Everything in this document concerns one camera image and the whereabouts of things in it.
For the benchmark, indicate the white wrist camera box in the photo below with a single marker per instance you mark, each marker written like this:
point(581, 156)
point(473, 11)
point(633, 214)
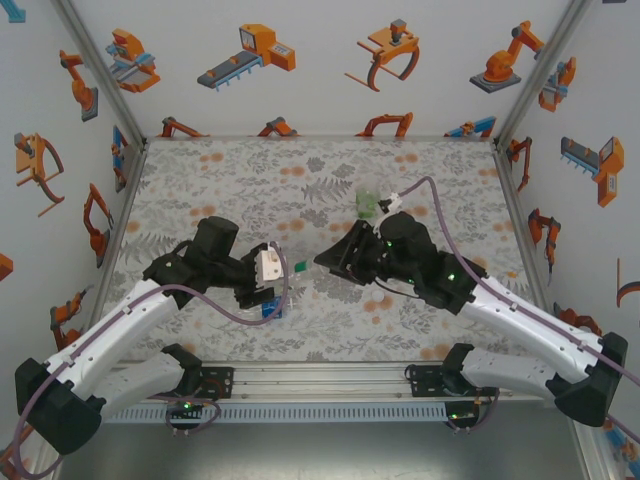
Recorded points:
point(270, 267)
point(392, 202)

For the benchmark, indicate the clear cup with green liquid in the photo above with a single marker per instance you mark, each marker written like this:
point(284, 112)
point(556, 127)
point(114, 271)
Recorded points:
point(367, 202)

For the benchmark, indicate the floral patterned table cover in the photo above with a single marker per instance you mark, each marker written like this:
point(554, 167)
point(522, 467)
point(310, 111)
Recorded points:
point(320, 170)

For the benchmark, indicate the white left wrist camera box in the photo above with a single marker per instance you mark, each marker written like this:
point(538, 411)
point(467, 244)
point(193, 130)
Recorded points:
point(270, 267)

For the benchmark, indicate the blue label plastic bottle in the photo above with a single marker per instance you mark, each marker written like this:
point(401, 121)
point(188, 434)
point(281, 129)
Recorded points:
point(274, 309)

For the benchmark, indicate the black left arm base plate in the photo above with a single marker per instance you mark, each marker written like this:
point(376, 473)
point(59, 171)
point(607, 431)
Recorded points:
point(220, 382)

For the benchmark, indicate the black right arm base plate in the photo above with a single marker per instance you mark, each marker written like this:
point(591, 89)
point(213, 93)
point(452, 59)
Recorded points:
point(425, 382)

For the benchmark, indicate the aluminium frame side bar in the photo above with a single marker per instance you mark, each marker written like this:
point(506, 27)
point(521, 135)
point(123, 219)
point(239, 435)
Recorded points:
point(514, 200)
point(124, 218)

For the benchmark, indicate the aluminium frame post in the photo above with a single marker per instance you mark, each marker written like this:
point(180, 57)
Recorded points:
point(542, 70)
point(100, 70)
point(592, 455)
point(45, 467)

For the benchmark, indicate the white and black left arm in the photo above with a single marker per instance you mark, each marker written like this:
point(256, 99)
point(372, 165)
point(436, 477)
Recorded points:
point(115, 325)

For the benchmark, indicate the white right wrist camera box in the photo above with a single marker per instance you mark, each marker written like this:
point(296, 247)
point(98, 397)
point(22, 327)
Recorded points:
point(392, 202)

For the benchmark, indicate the small controller circuit board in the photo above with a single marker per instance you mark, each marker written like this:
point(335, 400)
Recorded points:
point(462, 415)
point(185, 407)

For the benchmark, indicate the white bottle cap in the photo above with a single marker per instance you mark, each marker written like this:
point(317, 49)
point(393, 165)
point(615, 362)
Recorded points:
point(376, 297)

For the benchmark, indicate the aluminium frame cross bar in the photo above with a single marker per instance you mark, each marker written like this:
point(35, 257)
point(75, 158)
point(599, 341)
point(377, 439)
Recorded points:
point(320, 138)

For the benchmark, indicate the grey metal shelf plate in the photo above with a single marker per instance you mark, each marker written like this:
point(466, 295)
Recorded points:
point(320, 455)

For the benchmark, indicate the aluminium mounting rail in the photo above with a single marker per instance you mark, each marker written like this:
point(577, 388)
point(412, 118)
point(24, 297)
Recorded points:
point(320, 382)

